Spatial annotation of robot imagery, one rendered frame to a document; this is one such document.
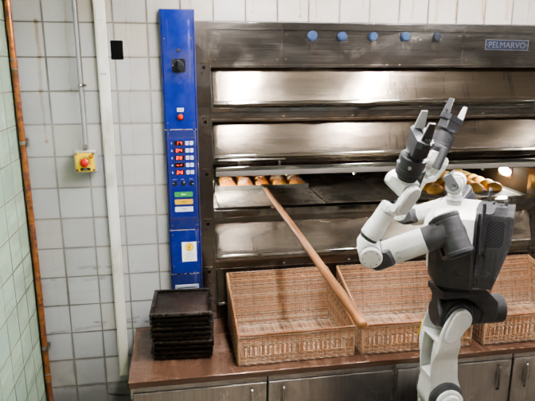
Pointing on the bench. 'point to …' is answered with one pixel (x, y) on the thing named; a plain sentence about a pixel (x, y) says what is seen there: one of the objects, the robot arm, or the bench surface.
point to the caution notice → (189, 251)
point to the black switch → (178, 65)
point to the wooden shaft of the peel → (321, 266)
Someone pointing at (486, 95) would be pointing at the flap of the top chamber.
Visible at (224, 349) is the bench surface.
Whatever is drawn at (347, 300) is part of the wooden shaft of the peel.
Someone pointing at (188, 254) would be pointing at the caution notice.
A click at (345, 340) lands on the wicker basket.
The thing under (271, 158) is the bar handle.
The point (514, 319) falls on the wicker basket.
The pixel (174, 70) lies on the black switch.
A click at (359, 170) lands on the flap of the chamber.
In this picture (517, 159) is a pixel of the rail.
